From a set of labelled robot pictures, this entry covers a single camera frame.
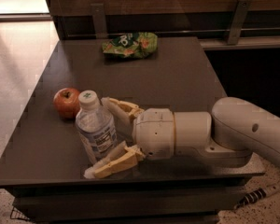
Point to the grey drawer cabinet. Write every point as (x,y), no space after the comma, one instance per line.
(180,202)

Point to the metal bracket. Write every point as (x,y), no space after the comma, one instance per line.
(237,21)
(99,21)

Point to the left metal bracket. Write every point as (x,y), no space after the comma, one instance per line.
(99,21)

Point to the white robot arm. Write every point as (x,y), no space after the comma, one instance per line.
(228,136)

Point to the wire rack on floor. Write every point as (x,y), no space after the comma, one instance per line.
(15,214)

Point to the clear blue-label plastic bottle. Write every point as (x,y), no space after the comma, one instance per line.
(95,126)

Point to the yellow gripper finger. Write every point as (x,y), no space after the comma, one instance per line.
(120,158)
(124,113)

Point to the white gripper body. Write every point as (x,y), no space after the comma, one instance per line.
(154,132)

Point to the right metal bracket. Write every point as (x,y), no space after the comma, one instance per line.
(237,21)

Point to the red apple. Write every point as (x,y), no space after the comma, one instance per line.
(66,102)

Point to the green rice chip bag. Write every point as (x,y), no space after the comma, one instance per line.
(131,46)

